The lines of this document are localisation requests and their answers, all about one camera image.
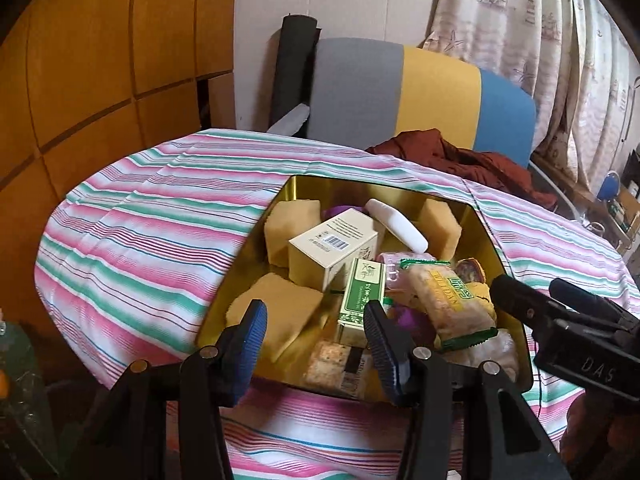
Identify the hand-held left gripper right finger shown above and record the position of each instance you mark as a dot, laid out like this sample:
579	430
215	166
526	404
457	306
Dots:
382	355

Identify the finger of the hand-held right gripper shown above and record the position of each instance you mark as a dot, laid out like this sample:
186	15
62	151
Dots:
525	305
590	305

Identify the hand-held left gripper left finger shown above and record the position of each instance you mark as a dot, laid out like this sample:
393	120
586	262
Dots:
250	350

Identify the clear plastic bubble bag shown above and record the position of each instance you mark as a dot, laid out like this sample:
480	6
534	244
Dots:
495	355
392	266

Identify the green snack packet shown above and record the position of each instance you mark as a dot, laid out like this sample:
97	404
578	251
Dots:
325	366
445	305

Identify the small green box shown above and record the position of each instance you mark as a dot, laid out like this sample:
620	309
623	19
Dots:
357	300

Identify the golden tin box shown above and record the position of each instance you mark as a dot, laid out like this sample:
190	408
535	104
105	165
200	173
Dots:
240	280

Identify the cream cardboard box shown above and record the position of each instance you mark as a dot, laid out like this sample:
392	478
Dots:
325	260

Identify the white foam block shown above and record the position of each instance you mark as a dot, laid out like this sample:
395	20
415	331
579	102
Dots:
395	222

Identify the person's right hand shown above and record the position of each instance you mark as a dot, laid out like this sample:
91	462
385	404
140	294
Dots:
595	430

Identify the striped tablecloth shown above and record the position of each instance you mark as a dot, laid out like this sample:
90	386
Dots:
150	240

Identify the brown jacket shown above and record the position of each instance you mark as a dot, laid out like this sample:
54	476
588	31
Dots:
465	160

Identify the green plastic bottle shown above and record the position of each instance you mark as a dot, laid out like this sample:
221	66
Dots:
22	400

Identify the grey yellow blue chair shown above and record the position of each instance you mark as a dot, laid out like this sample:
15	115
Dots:
435	90

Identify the patterned curtain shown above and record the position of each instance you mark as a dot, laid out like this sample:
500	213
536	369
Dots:
540	50

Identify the black rolled mat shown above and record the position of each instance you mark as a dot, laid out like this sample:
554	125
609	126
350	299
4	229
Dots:
295	60

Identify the wooden wardrobe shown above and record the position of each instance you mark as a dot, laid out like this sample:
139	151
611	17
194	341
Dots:
100	85

